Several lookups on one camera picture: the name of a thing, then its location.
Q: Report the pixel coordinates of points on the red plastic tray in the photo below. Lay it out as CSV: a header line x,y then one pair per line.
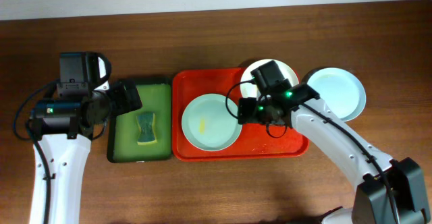
x,y
253,142

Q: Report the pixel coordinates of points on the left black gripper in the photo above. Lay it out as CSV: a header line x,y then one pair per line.
x,y
126,96

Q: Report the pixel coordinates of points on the mint green plate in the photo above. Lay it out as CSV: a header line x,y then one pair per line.
x,y
208,124

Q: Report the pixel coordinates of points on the yellow green sponge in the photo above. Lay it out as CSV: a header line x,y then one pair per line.
x,y
146,123

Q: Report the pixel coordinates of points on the dark green tray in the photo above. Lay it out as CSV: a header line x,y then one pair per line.
x,y
124,130

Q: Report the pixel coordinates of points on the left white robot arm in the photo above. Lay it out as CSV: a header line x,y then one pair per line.
x,y
62,130

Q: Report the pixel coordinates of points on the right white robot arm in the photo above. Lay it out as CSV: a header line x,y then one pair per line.
x,y
387,190

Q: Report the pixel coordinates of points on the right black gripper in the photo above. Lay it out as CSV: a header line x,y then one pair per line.
x,y
246,112

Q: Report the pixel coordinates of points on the cream white plate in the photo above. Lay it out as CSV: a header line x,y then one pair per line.
x,y
251,90

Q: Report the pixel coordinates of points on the light blue plate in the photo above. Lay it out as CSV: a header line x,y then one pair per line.
x,y
342,91

